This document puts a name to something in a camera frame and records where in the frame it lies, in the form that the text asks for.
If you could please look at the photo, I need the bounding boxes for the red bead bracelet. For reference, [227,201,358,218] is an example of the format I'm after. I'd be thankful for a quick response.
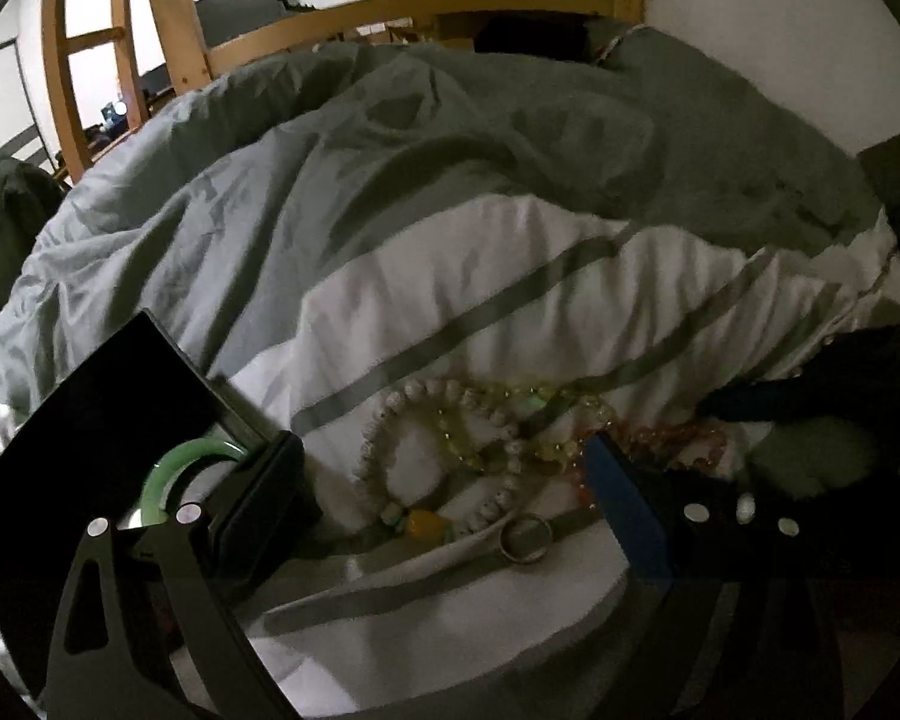
[614,418,730,481]

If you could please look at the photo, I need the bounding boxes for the silver ring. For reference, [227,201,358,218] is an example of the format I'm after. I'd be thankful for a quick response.
[497,512,556,566]

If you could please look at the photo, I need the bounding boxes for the white bead bracelet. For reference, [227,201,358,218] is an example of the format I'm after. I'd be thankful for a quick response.
[355,377,532,542]

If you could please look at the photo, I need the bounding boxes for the yellow crystal bead bracelet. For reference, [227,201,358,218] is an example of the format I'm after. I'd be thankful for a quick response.
[437,380,618,473]

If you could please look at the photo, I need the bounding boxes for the green jade bangle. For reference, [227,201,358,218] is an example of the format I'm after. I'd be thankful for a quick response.
[125,437,248,528]

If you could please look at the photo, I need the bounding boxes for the black jewelry box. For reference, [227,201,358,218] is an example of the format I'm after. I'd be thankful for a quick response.
[0,310,322,694]

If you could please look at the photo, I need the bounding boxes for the grey white striped duvet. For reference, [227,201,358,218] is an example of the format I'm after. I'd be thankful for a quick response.
[0,28,900,718]

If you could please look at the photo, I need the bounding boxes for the dark jacket on chair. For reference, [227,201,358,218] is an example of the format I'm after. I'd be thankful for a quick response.
[0,156,66,310]

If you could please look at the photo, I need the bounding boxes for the white sliding wardrobe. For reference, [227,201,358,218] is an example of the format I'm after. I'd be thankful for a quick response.
[0,39,55,172]

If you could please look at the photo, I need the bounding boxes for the black computer monitor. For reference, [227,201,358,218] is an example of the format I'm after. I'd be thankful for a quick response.
[194,0,287,49]

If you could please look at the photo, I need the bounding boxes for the wooden ladder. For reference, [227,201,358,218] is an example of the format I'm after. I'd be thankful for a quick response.
[40,0,152,184]

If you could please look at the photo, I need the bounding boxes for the wooden loft bed frame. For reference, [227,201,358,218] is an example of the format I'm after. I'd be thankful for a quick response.
[149,0,645,94]

